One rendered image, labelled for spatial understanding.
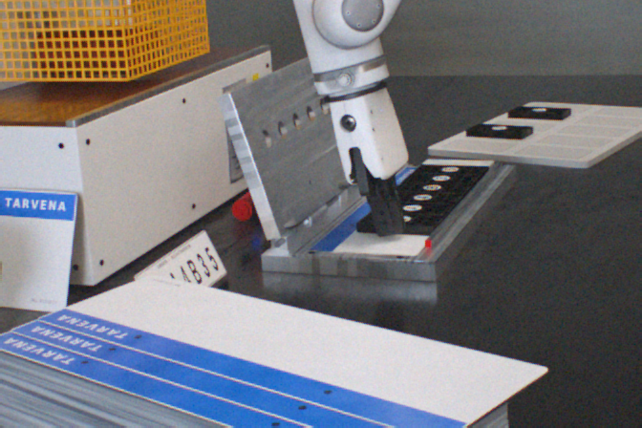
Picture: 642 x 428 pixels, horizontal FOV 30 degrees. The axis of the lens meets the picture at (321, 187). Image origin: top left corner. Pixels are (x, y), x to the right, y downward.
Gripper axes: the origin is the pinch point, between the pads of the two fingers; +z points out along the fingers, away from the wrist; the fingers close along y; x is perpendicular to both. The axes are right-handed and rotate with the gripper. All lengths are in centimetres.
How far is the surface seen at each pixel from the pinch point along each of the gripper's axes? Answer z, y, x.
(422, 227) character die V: 2.3, 1.6, -3.2
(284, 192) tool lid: -5.9, -3.3, 10.6
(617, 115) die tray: 7, 78, -16
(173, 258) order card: -4.5, -21.2, 16.5
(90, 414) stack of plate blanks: -3, -60, 3
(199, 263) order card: -2.5, -17.2, 16.1
